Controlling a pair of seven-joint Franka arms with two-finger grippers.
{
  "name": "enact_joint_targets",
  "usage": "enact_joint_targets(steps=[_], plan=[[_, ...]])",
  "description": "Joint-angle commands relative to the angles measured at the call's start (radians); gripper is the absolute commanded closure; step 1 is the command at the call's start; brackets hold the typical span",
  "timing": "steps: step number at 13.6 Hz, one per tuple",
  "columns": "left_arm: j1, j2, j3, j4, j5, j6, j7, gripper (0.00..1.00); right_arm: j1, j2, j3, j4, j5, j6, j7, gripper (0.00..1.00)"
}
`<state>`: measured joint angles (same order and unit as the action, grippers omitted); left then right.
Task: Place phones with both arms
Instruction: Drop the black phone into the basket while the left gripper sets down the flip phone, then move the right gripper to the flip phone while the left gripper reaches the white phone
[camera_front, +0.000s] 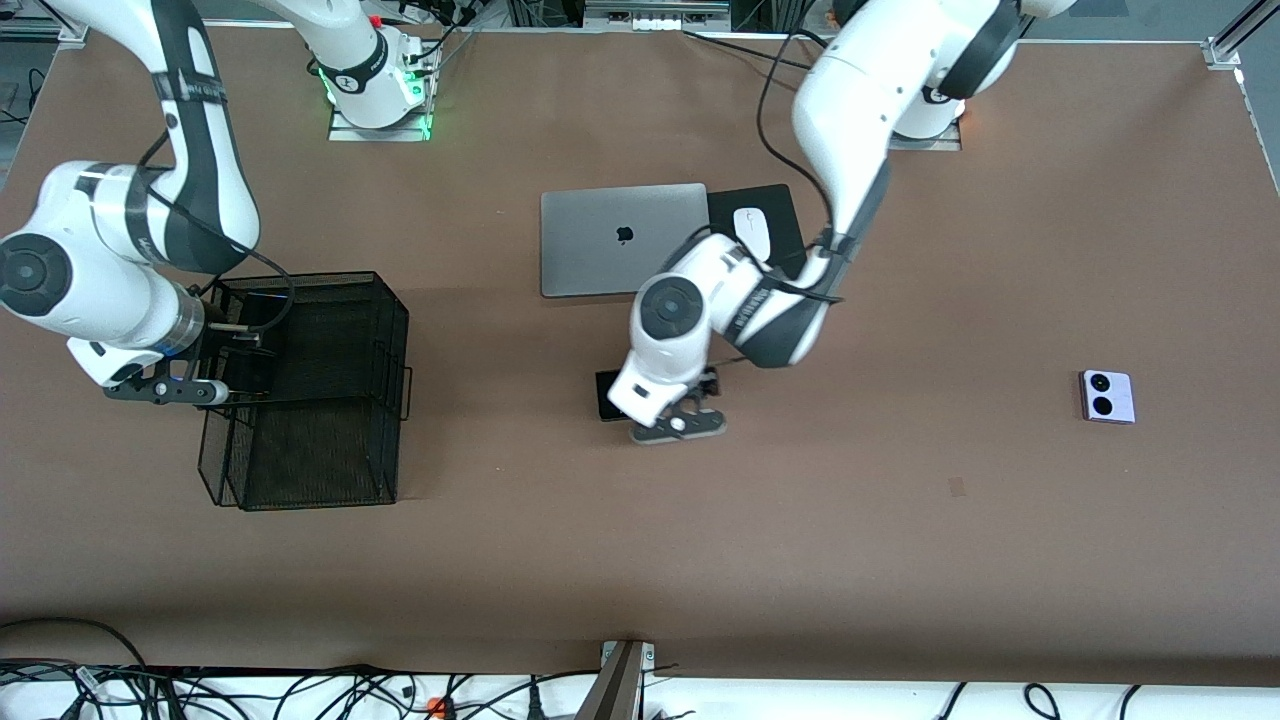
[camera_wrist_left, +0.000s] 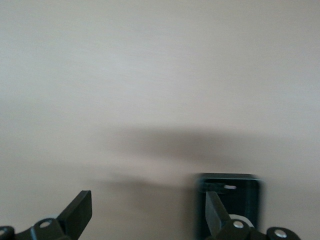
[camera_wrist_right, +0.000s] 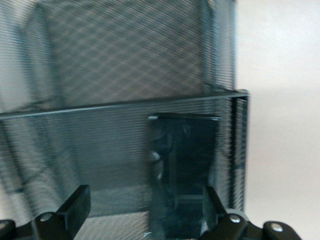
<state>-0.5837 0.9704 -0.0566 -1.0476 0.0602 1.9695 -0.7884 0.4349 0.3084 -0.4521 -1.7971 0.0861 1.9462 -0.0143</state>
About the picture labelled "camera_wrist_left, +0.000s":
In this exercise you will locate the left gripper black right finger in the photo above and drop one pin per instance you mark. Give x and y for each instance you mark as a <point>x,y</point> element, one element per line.
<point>215,217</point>

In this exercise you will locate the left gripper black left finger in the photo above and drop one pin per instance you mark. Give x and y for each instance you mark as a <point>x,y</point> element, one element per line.
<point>75,215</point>

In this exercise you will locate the black flip phone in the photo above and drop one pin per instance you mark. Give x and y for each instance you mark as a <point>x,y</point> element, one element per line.
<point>245,200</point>

